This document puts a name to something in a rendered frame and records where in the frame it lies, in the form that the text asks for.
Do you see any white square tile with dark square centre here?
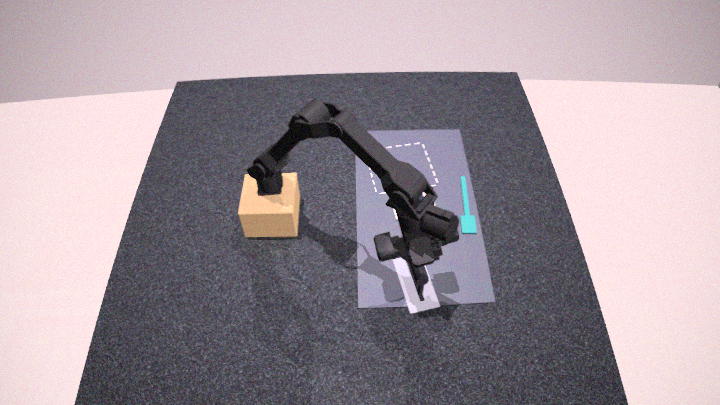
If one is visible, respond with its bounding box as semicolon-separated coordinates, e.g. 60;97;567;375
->
393;193;426;220

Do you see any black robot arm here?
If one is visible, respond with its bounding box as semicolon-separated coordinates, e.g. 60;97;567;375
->
247;99;459;268

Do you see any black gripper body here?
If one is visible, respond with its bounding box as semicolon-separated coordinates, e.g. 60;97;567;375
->
374;226;459;261

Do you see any teal small trowel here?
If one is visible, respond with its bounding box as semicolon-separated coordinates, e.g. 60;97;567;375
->
460;176;477;234

